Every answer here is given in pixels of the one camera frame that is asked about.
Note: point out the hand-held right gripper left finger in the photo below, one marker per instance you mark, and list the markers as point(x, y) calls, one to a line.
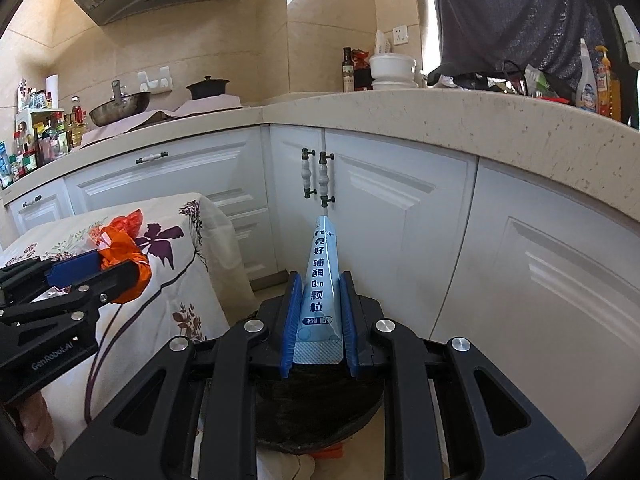
point(292, 330)

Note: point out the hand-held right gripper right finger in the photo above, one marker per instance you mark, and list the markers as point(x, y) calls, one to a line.
point(348, 330)

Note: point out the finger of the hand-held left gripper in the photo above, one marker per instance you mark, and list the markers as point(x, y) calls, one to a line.
point(115, 277)
point(75, 266)

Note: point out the clear orange-printed wrapper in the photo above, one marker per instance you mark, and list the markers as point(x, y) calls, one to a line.
point(97, 237)

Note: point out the blue toothpaste tube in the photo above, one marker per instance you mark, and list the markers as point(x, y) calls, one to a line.
point(320, 285)

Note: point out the orange plastic bag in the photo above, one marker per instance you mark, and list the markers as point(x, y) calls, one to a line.
point(131, 225)

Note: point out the white cabinet door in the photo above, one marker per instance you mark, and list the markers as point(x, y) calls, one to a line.
point(290, 230)
point(45, 220)
point(550, 310)
point(200, 170)
point(400, 240)

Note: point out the floral tablecloth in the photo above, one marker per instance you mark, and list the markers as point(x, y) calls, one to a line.
point(200, 280)

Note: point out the cluster of condiment bottles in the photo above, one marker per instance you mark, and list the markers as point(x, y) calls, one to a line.
point(45, 140)

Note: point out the steel wok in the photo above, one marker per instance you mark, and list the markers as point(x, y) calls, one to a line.
point(120, 110)

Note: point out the paper towel roll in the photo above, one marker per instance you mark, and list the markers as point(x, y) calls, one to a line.
point(51, 91)

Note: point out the pale stove cover cloth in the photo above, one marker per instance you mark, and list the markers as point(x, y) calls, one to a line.
point(200, 107)

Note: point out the black lidded pot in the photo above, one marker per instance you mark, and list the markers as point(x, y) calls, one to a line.
point(207, 89)

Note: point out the beige speckled countertop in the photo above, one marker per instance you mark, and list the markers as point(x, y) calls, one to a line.
point(400, 110)

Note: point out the dark oil bottle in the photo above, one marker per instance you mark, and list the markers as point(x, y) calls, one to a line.
point(348, 72)

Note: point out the stacked white bowls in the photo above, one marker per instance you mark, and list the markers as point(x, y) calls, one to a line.
point(392, 67)

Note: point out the white plastic bag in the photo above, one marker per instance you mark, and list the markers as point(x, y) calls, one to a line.
point(382, 42)

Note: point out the pile of colourful packets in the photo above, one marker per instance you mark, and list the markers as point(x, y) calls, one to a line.
point(545, 85)

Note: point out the white spray bottle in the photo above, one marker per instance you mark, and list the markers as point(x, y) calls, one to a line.
point(586, 85)

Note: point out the yellow pump bottle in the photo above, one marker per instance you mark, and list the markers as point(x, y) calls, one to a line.
point(607, 90)

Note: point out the dark grey cloth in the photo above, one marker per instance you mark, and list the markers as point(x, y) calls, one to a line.
point(510, 10)

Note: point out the white wall rack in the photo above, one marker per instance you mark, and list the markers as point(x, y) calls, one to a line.
point(155, 82)

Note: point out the white wall outlet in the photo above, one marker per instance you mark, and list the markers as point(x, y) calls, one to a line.
point(400, 35)

